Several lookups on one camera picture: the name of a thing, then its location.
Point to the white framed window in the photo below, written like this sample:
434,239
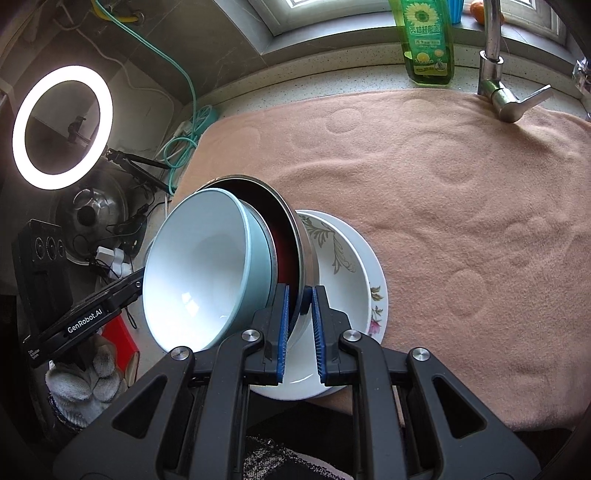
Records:
323,14

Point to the white charger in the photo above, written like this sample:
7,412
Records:
111,258

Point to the blue ribbed cup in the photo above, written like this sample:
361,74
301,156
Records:
456,11

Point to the light blue flowered plate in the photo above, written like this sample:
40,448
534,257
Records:
377,309

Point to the orange fruit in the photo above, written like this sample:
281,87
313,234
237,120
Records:
477,11

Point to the black white tweed clothing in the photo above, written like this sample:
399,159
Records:
277,457

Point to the green dish soap bottle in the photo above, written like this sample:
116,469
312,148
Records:
427,46

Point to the person's left hand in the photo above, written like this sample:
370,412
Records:
87,378

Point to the black tripod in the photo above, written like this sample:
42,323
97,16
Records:
138,161

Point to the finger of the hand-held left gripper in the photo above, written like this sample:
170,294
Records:
85,318

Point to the glass pot lid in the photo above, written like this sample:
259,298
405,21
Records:
99,203

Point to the pink towel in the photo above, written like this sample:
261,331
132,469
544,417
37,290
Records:
438,207

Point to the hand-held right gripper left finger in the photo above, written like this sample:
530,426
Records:
281,341

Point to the chrome faucet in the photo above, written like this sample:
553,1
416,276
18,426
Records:
491,46

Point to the red flat object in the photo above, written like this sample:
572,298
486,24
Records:
120,337

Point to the red steel bowl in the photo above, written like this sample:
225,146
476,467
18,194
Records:
284,249

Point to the small light blue bowl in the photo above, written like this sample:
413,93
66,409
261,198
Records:
198,267

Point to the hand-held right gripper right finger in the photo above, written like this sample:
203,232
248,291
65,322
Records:
319,341

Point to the white plate gold leaves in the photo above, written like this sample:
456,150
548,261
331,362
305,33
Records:
341,277

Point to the large steel bowl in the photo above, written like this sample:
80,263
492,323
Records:
308,263

